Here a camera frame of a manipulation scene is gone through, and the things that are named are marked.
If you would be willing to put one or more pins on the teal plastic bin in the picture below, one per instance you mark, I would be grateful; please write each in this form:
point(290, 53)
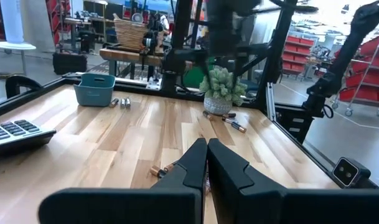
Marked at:
point(94, 90)

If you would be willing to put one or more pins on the small black stereo camera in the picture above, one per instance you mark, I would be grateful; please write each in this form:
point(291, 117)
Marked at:
point(348, 172)

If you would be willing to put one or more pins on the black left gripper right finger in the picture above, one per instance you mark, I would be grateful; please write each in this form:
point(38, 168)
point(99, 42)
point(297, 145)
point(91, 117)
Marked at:
point(239, 186)

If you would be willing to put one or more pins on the wicker basket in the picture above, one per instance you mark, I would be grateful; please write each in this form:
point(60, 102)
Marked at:
point(130, 32)

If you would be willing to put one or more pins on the green plastic object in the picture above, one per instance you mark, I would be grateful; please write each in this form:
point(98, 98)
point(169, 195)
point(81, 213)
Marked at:
point(192, 76)

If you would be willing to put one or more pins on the red bin cart on wheels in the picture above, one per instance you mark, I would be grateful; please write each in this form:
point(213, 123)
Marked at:
point(366, 77)

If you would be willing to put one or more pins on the green succulent in grey pot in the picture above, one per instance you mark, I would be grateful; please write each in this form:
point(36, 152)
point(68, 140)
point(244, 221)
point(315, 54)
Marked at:
point(221, 87)

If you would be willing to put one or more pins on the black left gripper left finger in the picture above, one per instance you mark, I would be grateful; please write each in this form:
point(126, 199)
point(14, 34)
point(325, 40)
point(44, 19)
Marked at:
point(183, 186)

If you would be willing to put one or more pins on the silver battery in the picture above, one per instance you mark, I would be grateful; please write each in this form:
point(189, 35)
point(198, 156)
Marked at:
point(128, 102)
point(123, 103)

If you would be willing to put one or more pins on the silver calculator with dark keys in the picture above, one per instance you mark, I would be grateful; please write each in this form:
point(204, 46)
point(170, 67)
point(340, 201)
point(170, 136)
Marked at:
point(15, 133)

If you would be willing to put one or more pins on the white round table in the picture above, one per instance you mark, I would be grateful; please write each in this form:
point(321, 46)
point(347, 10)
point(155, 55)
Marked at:
point(12, 46)

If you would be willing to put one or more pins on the black equipment case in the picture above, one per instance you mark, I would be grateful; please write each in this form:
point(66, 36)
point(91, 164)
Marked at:
point(69, 62)

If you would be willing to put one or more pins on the wooden workbench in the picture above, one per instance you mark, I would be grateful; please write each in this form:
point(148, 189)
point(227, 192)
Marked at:
point(127, 57)

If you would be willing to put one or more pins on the white column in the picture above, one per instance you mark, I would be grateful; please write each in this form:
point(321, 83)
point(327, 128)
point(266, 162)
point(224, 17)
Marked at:
point(12, 18)

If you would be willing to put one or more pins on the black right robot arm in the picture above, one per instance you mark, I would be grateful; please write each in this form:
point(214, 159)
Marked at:
point(226, 25)

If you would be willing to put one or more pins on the red bin shelf rack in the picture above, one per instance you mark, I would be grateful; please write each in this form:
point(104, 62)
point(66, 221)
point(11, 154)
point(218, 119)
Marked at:
point(55, 21)
point(296, 53)

